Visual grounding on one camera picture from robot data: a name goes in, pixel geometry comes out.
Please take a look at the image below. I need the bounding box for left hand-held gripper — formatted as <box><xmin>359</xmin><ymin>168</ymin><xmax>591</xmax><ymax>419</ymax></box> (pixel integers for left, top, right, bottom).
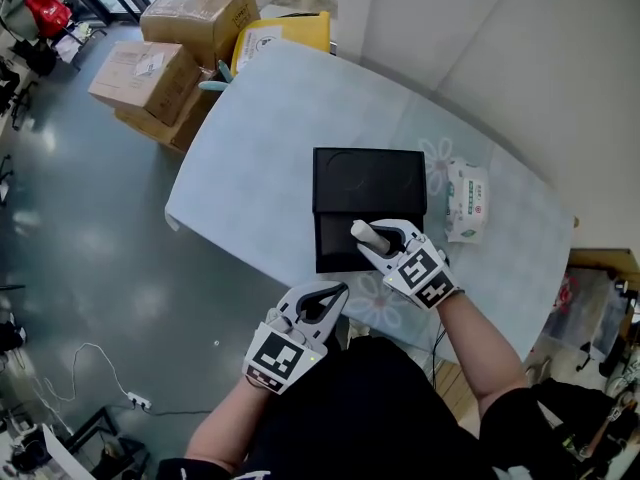
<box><xmin>241</xmin><ymin>280</ymin><xmax>350</xmax><ymax>396</ymax></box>

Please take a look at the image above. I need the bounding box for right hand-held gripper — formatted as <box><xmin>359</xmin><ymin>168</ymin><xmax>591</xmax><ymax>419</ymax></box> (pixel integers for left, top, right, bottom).
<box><xmin>356</xmin><ymin>218</ymin><xmax>460</xmax><ymax>313</ymax></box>

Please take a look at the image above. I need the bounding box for small white cylinder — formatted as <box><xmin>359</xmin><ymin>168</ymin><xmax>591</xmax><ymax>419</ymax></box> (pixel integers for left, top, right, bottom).
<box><xmin>350</xmin><ymin>219</ymin><xmax>393</xmax><ymax>251</ymax></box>

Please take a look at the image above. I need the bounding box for black box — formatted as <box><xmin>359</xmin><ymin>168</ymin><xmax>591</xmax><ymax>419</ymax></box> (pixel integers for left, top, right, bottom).
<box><xmin>311</xmin><ymin>146</ymin><xmax>428</xmax><ymax>276</ymax></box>

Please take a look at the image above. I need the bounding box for person's left forearm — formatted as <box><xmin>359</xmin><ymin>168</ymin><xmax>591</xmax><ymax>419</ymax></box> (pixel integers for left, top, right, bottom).
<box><xmin>184</xmin><ymin>374</ymin><xmax>272</xmax><ymax>475</ymax></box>

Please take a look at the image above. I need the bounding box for person's right forearm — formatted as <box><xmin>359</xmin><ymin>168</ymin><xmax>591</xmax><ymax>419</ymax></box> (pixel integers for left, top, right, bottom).
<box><xmin>436</xmin><ymin>289</ymin><xmax>531</xmax><ymax>413</ymax></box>

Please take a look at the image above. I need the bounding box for open brown cardboard box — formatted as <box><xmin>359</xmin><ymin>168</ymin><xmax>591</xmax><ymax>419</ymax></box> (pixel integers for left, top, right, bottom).
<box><xmin>569</xmin><ymin>248</ymin><xmax>640</xmax><ymax>290</ymax></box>

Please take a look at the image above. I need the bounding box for cardboard box with white label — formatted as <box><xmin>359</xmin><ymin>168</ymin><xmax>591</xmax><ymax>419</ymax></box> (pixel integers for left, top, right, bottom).
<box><xmin>87</xmin><ymin>40</ymin><xmax>204</xmax><ymax>129</ymax></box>

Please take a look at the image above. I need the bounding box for large taped cardboard box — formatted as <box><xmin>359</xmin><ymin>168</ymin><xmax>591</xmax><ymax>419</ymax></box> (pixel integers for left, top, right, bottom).
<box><xmin>139</xmin><ymin>0</ymin><xmax>262</xmax><ymax>70</ymax></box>

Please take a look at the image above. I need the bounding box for white wet wipes pack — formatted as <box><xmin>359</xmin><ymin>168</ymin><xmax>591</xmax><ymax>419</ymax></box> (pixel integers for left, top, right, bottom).
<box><xmin>444</xmin><ymin>157</ymin><xmax>491</xmax><ymax>246</ymax></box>

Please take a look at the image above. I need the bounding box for person's black clothing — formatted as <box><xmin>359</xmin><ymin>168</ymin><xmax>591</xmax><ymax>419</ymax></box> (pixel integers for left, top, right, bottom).
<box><xmin>158</xmin><ymin>334</ymin><xmax>577</xmax><ymax>480</ymax></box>

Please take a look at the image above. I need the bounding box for light blue floral tablecloth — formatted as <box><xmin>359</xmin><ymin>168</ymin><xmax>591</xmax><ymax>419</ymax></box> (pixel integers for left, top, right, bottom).
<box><xmin>164</xmin><ymin>37</ymin><xmax>577</xmax><ymax>365</ymax></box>

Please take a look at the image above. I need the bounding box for plastic bag with red print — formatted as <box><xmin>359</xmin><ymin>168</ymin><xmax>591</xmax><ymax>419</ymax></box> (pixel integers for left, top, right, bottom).
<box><xmin>541</xmin><ymin>271</ymin><xmax>627</xmax><ymax>350</ymax></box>

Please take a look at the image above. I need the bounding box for yellow bag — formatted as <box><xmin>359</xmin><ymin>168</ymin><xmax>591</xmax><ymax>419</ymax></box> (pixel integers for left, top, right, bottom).
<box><xmin>230</xmin><ymin>10</ymin><xmax>333</xmax><ymax>78</ymax></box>

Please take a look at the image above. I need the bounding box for black metal cart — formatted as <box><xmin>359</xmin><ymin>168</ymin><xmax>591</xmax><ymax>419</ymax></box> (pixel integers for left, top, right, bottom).
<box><xmin>0</xmin><ymin>0</ymin><xmax>109</xmax><ymax>72</ymax></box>

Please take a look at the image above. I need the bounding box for black floor cable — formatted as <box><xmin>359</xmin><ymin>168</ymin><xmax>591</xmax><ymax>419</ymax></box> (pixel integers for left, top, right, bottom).
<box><xmin>149</xmin><ymin>406</ymin><xmax>215</xmax><ymax>418</ymax></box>

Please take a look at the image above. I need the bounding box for white power cable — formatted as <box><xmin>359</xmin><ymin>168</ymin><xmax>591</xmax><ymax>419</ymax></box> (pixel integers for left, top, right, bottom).
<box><xmin>31</xmin><ymin>342</ymin><xmax>132</xmax><ymax>435</ymax></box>

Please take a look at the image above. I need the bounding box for teal plastic handle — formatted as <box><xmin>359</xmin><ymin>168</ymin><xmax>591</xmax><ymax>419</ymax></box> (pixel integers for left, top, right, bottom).
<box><xmin>197</xmin><ymin>59</ymin><xmax>234</xmax><ymax>95</ymax></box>

